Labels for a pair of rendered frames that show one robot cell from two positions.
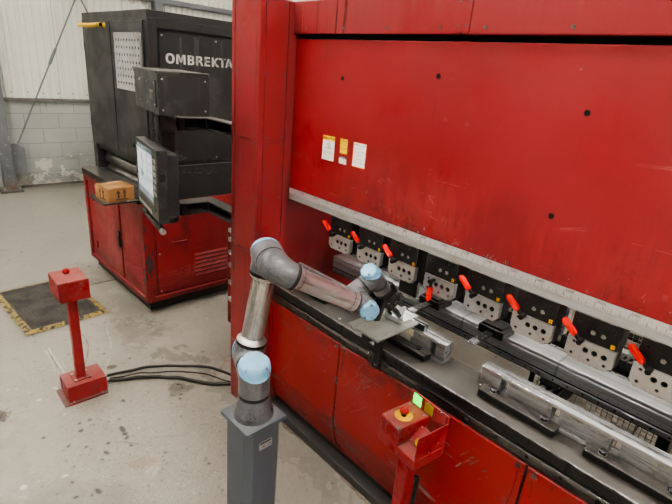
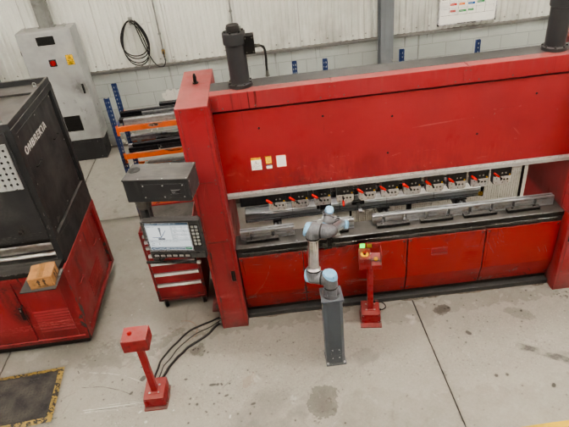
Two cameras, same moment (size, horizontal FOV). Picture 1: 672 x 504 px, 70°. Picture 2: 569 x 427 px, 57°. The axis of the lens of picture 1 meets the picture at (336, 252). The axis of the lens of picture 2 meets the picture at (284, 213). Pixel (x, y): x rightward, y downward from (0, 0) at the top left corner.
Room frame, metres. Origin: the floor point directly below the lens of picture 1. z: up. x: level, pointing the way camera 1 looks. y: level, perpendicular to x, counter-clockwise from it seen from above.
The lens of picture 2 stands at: (-0.52, 2.77, 3.76)
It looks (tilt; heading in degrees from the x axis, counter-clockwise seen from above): 34 degrees down; 314
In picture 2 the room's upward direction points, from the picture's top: 7 degrees counter-clockwise
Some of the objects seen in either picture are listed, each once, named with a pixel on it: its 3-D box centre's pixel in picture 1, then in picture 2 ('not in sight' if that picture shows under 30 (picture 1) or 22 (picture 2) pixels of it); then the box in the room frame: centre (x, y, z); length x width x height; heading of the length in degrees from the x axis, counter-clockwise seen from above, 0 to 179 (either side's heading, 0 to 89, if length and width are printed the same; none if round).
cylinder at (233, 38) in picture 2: not in sight; (245, 53); (2.42, -0.06, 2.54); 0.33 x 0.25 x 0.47; 44
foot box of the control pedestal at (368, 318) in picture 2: not in sight; (370, 313); (1.48, -0.33, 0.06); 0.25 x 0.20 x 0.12; 127
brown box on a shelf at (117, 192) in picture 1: (113, 191); (39, 275); (3.45, 1.69, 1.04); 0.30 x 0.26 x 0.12; 45
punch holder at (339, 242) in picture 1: (345, 233); (277, 199); (2.26, -0.04, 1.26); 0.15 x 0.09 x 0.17; 44
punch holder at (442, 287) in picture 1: (445, 275); (344, 191); (1.83, -0.46, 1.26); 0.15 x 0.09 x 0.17; 44
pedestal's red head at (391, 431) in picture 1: (412, 428); (369, 256); (1.50, -0.35, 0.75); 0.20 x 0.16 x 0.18; 37
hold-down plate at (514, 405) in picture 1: (516, 409); (393, 224); (1.48, -0.72, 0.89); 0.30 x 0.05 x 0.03; 44
